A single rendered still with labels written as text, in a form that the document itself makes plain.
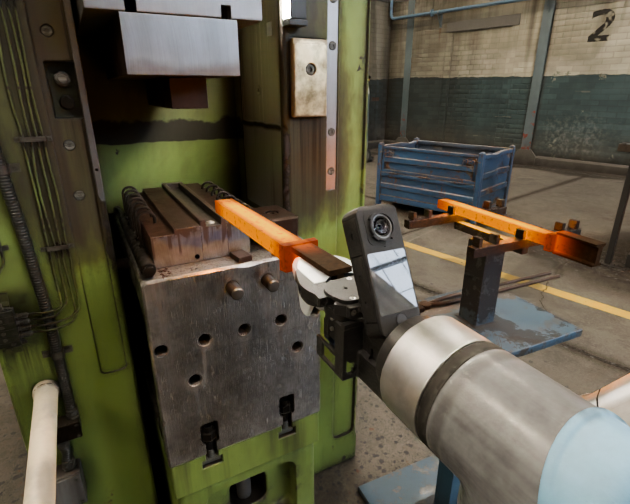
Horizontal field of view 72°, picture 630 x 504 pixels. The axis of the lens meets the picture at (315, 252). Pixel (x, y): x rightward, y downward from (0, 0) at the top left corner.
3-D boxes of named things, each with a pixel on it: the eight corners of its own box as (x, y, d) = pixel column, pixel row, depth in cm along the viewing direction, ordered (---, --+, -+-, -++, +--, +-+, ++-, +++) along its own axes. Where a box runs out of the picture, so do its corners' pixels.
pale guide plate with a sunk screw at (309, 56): (327, 116, 106) (328, 39, 100) (294, 117, 102) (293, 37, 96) (323, 115, 108) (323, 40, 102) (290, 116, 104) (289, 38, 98)
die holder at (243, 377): (320, 411, 111) (321, 249, 95) (169, 469, 94) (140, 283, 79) (246, 317, 157) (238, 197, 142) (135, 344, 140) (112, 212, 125)
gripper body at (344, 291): (310, 350, 46) (378, 425, 36) (310, 276, 42) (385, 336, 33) (370, 332, 49) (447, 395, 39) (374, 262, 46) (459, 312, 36)
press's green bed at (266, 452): (318, 538, 128) (319, 411, 111) (192, 605, 111) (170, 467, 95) (252, 420, 173) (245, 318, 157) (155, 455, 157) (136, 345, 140)
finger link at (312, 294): (283, 285, 46) (328, 321, 39) (283, 272, 46) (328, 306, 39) (320, 276, 49) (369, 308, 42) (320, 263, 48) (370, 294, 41)
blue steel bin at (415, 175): (507, 213, 462) (518, 145, 437) (474, 230, 408) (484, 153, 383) (410, 195, 540) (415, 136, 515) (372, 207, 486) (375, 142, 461)
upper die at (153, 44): (240, 76, 81) (237, 19, 78) (127, 74, 73) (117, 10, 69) (188, 80, 116) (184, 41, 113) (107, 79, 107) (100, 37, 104)
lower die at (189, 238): (250, 251, 94) (248, 214, 91) (154, 268, 85) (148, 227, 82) (200, 208, 129) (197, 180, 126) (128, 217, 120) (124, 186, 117)
